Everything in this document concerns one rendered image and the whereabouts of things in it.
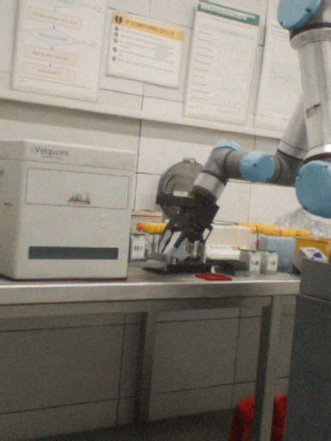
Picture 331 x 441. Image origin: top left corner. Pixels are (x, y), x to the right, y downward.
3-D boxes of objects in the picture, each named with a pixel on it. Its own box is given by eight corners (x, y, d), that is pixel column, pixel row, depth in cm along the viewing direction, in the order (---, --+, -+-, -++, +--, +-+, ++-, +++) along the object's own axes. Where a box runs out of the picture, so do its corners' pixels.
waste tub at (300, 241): (325, 275, 204) (328, 241, 204) (290, 268, 215) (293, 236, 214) (352, 274, 213) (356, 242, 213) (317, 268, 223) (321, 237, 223)
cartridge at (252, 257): (248, 275, 190) (251, 250, 190) (237, 271, 194) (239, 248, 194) (259, 274, 192) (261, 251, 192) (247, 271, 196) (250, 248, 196)
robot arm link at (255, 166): (287, 154, 171) (256, 152, 180) (256, 149, 164) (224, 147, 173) (283, 186, 172) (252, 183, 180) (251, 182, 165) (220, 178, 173)
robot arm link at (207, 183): (211, 173, 173) (191, 172, 179) (202, 188, 172) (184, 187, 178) (230, 189, 177) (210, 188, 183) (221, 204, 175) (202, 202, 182)
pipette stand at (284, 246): (267, 271, 201) (271, 237, 200) (253, 268, 207) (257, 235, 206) (295, 272, 205) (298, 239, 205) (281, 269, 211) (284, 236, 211)
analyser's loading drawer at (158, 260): (92, 270, 156) (94, 248, 156) (78, 266, 162) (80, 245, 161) (166, 270, 168) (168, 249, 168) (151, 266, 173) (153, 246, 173)
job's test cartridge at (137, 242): (129, 262, 163) (132, 235, 163) (119, 258, 167) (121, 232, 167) (144, 262, 165) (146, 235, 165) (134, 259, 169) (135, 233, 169)
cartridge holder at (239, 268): (234, 276, 183) (236, 263, 183) (213, 271, 191) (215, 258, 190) (250, 276, 186) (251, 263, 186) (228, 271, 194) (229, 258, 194)
